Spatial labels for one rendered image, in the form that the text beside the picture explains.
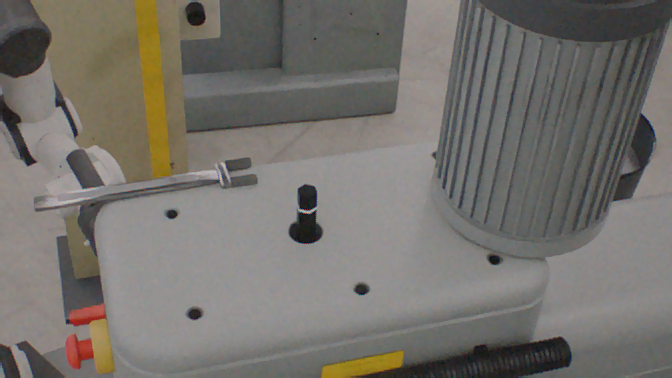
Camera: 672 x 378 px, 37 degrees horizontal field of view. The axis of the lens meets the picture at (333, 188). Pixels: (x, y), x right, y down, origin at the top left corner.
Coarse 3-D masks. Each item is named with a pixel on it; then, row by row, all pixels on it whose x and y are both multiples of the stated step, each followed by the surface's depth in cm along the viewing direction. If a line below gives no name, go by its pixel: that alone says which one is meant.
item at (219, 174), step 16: (224, 160) 114; (240, 160) 114; (176, 176) 111; (192, 176) 112; (208, 176) 112; (224, 176) 112; (240, 176) 112; (256, 176) 112; (64, 192) 109; (80, 192) 109; (96, 192) 109; (112, 192) 109; (128, 192) 109; (144, 192) 110; (160, 192) 110; (48, 208) 107
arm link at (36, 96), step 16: (48, 64) 173; (0, 80) 172; (16, 80) 169; (32, 80) 170; (48, 80) 174; (0, 96) 180; (16, 96) 173; (32, 96) 174; (48, 96) 177; (0, 112) 179; (16, 112) 178; (32, 112) 177; (48, 112) 180; (64, 112) 183; (80, 128) 185; (16, 144) 179
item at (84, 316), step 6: (96, 306) 121; (102, 306) 121; (72, 312) 120; (78, 312) 120; (84, 312) 120; (90, 312) 121; (96, 312) 121; (102, 312) 121; (72, 318) 120; (78, 318) 120; (84, 318) 120; (90, 318) 120; (96, 318) 121; (102, 318) 121; (78, 324) 120; (84, 324) 121
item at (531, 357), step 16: (560, 336) 109; (480, 352) 107; (496, 352) 107; (512, 352) 107; (528, 352) 107; (544, 352) 107; (560, 352) 107; (416, 368) 105; (432, 368) 105; (448, 368) 105; (464, 368) 105; (480, 368) 105; (496, 368) 106; (512, 368) 106; (528, 368) 107; (544, 368) 107; (560, 368) 109
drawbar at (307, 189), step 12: (300, 192) 103; (312, 192) 103; (300, 204) 103; (312, 204) 103; (300, 216) 104; (312, 216) 105; (300, 228) 106; (312, 228) 106; (300, 240) 107; (312, 240) 107
